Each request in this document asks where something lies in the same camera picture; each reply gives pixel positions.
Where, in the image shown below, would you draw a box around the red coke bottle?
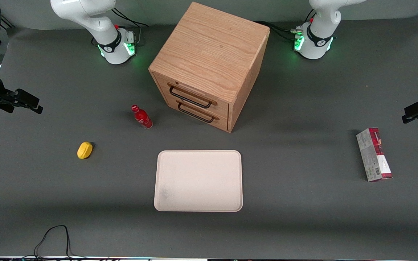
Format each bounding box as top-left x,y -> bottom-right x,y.
131,104 -> 153,129

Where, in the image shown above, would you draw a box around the beige plastic tray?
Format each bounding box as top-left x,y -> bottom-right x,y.
153,150 -> 243,212

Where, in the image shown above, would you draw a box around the red and grey carton box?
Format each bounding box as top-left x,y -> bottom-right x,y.
356,127 -> 393,182

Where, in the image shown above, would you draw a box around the yellow lemon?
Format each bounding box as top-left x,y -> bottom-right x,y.
77,141 -> 94,160

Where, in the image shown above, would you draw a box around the wooden drawer front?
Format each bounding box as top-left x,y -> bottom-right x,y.
164,97 -> 229,132
152,72 -> 230,117

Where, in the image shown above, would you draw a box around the dark grey table mat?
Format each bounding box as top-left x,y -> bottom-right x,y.
0,13 -> 418,260

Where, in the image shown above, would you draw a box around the wooden drawer cabinet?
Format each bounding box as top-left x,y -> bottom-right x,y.
148,1 -> 270,133

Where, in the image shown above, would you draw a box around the black right arm base cables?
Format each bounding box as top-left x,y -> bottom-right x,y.
111,8 -> 149,46

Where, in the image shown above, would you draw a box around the black arm base cables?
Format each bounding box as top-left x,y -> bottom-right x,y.
111,8 -> 149,46
254,9 -> 316,41

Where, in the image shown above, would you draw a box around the black looped cable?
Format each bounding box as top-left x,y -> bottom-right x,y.
20,225 -> 97,260

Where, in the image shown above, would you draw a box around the black left arm base cables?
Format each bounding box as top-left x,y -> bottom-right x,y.
254,9 -> 316,41

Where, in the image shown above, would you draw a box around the black metal drawer handle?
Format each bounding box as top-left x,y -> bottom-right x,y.
176,100 -> 220,123
168,83 -> 218,109

